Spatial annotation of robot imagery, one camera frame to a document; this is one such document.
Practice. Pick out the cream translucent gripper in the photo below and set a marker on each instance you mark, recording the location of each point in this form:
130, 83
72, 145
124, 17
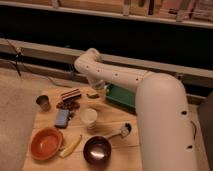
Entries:
100, 89

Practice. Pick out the brown striped block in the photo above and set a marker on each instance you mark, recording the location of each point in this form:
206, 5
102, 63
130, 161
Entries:
71, 94

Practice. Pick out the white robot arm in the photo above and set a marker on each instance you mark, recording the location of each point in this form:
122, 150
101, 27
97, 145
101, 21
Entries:
164, 127

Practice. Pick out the blue sponge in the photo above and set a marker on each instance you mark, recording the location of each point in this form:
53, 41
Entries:
62, 118

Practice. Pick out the orange bowl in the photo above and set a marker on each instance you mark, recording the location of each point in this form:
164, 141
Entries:
45, 143

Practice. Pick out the green plastic tray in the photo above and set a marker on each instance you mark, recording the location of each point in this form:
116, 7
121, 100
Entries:
120, 96

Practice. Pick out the white plastic cup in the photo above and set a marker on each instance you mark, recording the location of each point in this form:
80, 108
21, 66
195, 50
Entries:
89, 117

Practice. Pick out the dark maroon bowl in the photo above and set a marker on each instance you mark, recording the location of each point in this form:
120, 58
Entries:
97, 150

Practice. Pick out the small metal cup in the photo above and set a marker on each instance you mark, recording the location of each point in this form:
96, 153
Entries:
43, 102

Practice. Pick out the yellow banana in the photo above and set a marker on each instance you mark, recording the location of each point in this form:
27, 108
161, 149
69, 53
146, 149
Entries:
70, 148

